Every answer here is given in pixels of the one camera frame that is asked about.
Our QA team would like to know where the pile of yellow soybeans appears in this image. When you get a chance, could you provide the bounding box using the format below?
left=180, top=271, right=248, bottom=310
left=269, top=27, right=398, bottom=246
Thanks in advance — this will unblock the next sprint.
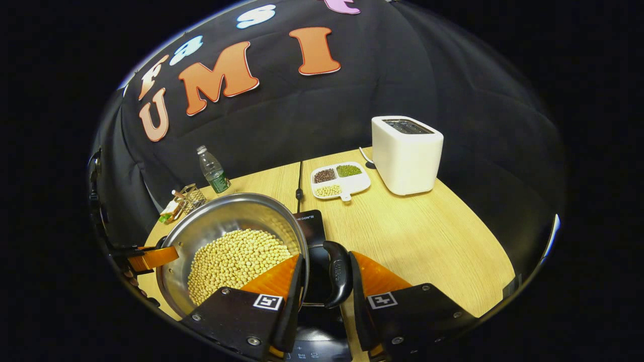
left=188, top=229, right=292, bottom=306

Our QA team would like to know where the white divided dish of beans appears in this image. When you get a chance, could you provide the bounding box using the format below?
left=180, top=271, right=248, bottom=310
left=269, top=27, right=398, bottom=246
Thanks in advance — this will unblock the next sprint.
left=310, top=161, right=372, bottom=202

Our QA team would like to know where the white toaster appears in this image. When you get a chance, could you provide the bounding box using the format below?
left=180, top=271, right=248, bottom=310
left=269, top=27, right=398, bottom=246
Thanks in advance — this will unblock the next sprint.
left=371, top=116, right=444, bottom=196

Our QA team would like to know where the sandwich on white plate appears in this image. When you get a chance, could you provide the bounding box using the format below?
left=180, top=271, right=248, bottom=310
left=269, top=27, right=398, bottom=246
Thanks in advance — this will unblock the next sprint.
left=158, top=199, right=182, bottom=224

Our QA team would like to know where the metal wire basket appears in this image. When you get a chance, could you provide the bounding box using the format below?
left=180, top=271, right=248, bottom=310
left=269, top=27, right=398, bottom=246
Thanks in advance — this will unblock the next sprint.
left=174, top=184, right=207, bottom=217

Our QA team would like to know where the steel pot with black handles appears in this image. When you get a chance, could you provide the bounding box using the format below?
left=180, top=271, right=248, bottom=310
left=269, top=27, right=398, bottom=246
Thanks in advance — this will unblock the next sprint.
left=155, top=193, right=354, bottom=320

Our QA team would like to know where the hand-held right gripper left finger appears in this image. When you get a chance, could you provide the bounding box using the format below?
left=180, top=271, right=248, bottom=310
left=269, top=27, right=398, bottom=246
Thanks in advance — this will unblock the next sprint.
left=181, top=254, right=305, bottom=360

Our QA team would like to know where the clear plastic water bottle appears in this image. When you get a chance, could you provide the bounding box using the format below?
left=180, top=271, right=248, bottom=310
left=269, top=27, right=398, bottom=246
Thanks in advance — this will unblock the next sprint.
left=196, top=145, right=231, bottom=194

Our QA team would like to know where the black induction cooktop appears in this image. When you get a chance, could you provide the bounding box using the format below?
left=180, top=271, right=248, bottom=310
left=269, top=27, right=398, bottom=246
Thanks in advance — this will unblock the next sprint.
left=287, top=210, right=353, bottom=362

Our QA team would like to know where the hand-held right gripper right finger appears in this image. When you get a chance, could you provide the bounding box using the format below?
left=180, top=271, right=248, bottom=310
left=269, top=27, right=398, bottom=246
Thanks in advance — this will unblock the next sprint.
left=349, top=250, right=478, bottom=360

